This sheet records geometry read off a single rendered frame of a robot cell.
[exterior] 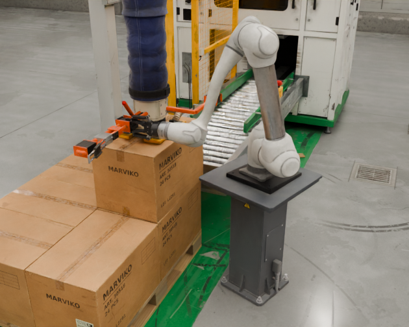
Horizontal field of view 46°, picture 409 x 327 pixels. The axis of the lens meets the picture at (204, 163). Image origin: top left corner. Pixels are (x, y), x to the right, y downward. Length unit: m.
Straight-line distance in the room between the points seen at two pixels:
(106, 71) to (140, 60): 1.60
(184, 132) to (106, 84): 1.95
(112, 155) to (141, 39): 0.62
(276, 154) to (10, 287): 1.46
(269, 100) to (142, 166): 0.74
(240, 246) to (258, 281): 0.23
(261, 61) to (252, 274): 1.31
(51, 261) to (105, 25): 2.18
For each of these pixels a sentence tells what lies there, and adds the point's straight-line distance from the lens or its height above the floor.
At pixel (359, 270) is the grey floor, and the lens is 3.35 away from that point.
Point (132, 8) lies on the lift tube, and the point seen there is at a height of 1.64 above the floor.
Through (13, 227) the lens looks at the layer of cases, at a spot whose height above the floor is 0.54.
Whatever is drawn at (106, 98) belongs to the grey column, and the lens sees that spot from 4.24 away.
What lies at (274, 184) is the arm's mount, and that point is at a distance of 2.56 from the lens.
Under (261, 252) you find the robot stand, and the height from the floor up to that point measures 0.35.
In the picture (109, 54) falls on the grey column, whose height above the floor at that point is 1.08.
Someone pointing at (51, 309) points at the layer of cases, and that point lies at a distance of 2.52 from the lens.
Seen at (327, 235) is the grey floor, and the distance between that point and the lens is 3.62.
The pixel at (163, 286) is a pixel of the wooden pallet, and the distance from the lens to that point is 2.95.
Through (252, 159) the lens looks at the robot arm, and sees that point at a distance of 2.59.
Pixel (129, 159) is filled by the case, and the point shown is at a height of 0.90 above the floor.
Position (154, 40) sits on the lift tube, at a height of 1.48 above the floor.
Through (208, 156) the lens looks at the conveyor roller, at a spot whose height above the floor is 0.55.
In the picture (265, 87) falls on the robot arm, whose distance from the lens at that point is 2.27.
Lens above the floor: 1.98
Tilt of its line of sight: 26 degrees down
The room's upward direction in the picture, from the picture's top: straight up
